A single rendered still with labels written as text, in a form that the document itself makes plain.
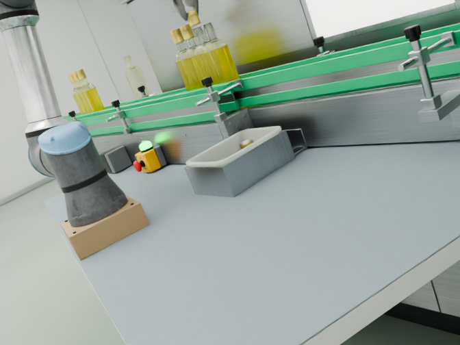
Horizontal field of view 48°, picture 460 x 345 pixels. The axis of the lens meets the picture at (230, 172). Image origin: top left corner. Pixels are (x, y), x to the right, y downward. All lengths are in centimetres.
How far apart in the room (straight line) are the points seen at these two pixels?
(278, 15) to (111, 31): 657
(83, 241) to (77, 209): 9
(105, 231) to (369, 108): 67
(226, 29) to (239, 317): 116
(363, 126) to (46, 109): 79
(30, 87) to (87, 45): 645
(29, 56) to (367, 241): 95
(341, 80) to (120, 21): 701
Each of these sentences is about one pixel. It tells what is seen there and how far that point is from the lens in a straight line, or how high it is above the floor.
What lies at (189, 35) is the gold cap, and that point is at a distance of 169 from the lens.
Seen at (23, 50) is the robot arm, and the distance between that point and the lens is 142.
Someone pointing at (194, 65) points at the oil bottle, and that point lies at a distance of 168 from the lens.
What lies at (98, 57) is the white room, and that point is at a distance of 787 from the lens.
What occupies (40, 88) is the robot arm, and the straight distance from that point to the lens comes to 141.
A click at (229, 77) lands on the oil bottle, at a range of 159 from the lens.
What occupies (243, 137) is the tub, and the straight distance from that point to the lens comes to 144.
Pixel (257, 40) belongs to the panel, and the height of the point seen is 104.
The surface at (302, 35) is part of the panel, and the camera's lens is 151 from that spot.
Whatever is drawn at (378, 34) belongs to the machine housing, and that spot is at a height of 97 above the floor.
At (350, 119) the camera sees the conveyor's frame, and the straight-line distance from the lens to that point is 125.
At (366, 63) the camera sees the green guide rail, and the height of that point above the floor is 94.
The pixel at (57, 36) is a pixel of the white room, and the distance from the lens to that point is 772.
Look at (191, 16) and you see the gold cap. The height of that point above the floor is 118.
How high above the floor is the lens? 113
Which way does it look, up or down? 16 degrees down
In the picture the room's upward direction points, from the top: 21 degrees counter-clockwise
